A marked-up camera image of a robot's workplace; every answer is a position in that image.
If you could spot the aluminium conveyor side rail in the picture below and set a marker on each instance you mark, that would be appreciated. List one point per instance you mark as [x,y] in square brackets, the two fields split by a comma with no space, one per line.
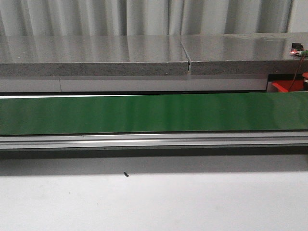
[152,140]

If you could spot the small sensor circuit board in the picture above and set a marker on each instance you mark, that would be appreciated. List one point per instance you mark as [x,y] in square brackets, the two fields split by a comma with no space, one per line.
[298,49]

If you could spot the green conveyor belt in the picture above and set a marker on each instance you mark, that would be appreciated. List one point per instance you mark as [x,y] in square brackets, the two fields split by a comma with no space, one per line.
[154,113]

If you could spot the grey stone countertop slab right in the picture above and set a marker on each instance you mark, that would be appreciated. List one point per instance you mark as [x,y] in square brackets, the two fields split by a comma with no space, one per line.
[261,53]

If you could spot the red plastic bin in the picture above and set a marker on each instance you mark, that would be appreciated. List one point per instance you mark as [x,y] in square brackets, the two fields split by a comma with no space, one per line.
[288,86]

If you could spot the grey stone countertop slab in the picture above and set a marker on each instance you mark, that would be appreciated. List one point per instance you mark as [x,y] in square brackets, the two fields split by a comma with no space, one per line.
[261,53]
[67,56]

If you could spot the grey pleated curtain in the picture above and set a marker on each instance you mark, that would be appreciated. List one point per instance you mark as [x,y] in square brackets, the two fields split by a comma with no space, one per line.
[151,17]

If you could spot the push button base edge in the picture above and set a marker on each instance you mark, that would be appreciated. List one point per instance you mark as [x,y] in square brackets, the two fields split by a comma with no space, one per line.
[305,81]

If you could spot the grey stone countertop slab left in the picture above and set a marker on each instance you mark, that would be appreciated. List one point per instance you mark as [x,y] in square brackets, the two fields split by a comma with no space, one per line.
[67,56]

